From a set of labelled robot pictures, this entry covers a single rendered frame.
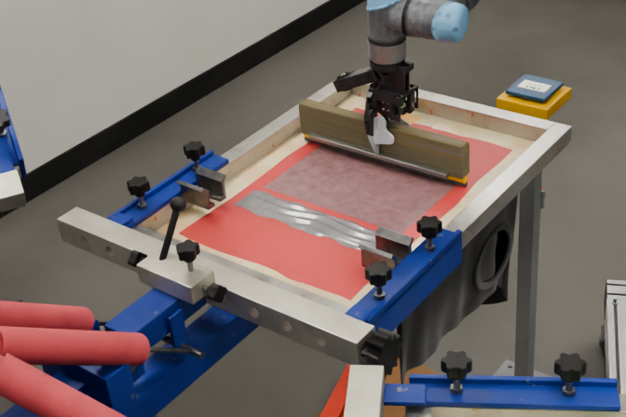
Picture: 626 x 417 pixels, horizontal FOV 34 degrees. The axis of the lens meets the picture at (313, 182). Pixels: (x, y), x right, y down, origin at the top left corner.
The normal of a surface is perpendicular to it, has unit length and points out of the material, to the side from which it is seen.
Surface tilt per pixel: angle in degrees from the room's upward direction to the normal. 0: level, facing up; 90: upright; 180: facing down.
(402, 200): 0
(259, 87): 0
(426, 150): 90
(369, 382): 0
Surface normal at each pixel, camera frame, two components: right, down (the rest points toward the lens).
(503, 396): -0.07, -0.85
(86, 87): 0.80, 0.26
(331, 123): -0.60, 0.46
